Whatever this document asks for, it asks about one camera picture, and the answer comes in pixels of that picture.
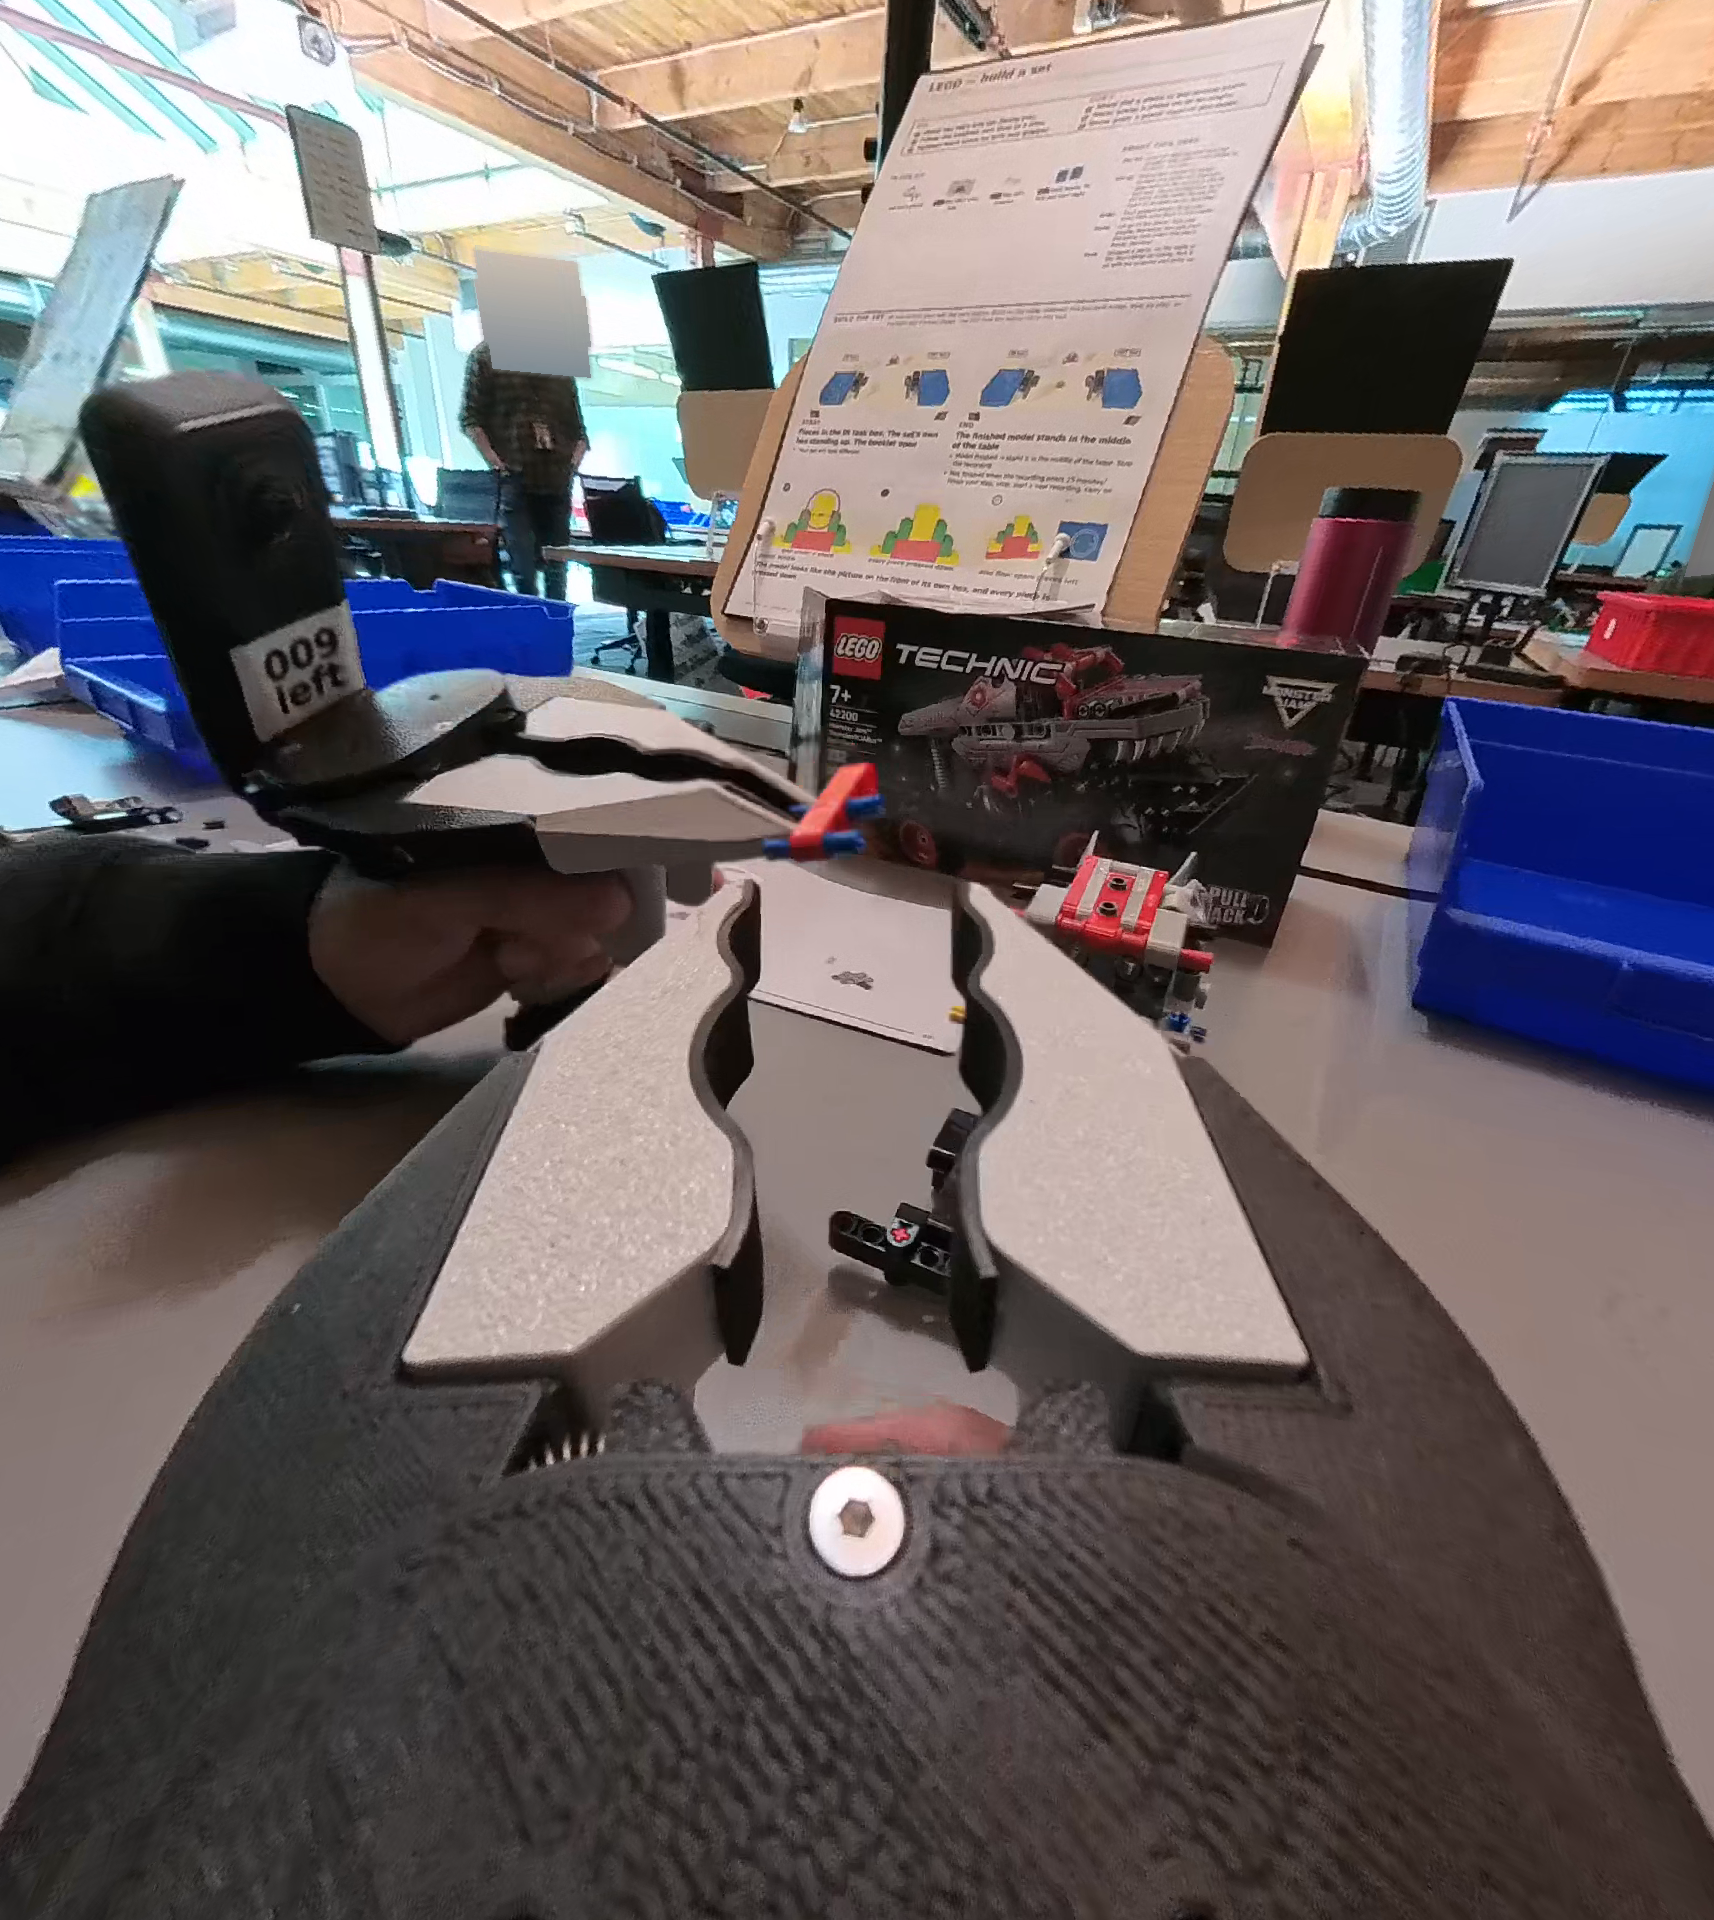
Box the silver flexible duct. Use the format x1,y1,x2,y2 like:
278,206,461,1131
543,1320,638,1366
1356,0,1438,271

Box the printed brick picture sheet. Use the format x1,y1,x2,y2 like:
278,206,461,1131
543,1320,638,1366
720,0,1329,620

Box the grey desk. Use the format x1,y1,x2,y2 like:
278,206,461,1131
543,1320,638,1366
0,661,1714,1920

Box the person's left forearm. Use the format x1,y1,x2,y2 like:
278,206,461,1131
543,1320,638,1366
0,794,349,1192

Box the instruction poster on board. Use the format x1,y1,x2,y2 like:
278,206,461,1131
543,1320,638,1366
714,336,1239,655

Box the white instruction booklet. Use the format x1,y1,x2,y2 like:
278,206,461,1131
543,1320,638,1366
663,857,968,1061

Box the red storage bin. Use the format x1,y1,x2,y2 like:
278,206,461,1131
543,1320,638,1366
1583,591,1714,695

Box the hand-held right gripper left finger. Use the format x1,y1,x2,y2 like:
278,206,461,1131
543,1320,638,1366
400,880,766,1383

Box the plywood and black panel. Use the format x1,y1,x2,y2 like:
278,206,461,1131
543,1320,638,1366
1225,259,1516,579
650,261,778,502

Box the paper sign on pole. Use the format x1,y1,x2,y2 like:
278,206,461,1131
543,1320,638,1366
283,104,417,520

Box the grey monitor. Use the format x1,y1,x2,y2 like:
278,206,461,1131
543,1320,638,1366
1448,451,1612,598

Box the black toy set box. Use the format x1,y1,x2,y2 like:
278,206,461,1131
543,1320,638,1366
792,588,1371,950

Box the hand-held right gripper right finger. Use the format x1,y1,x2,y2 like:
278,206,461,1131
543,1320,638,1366
952,886,1314,1387

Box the maroon bottle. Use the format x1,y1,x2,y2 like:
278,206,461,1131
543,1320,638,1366
1278,487,1420,651

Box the grey red toy brick vehicle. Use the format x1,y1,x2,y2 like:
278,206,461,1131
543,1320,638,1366
827,846,1221,1294

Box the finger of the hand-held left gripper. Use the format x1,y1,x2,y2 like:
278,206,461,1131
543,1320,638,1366
514,694,817,816
407,751,801,908

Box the blue storage bin white tag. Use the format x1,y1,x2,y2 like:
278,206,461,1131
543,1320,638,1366
0,531,577,784

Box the person's left hand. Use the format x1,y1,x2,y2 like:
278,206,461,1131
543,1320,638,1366
305,862,638,1047

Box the red toy beam blue pins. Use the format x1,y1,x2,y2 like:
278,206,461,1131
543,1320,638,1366
766,764,890,861

